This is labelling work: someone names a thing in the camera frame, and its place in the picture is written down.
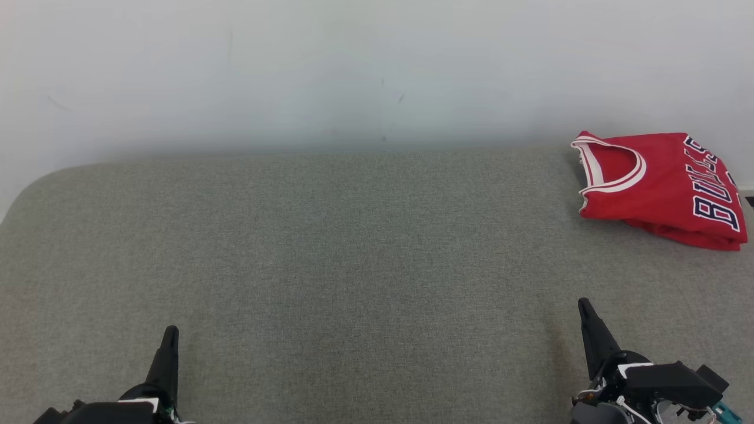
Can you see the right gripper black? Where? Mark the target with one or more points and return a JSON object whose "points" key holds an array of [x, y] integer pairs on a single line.
{"points": [[612, 381]]}

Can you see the red jersey white sleeves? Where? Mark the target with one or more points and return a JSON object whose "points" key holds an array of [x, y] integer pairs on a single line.
{"points": [[654, 188]]}

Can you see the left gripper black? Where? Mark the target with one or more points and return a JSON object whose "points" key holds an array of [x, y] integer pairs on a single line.
{"points": [[165, 407]]}

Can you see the grey fabric sofa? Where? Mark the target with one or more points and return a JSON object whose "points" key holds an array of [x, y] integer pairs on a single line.
{"points": [[353, 282]]}

